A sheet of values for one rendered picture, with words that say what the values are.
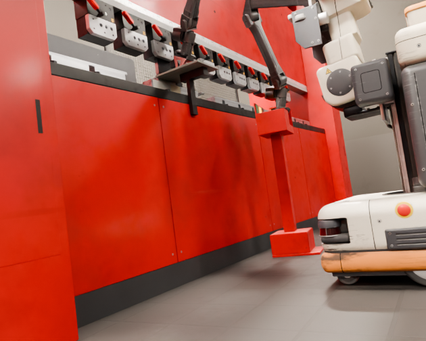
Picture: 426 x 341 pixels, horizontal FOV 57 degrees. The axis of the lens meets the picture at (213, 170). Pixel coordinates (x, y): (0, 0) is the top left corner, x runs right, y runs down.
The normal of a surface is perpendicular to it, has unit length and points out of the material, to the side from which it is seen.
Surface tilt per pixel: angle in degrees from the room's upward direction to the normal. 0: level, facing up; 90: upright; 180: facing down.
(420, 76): 90
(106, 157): 90
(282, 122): 90
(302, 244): 90
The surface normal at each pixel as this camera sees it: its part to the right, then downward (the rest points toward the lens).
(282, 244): -0.38, -0.02
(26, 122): 0.83, -0.15
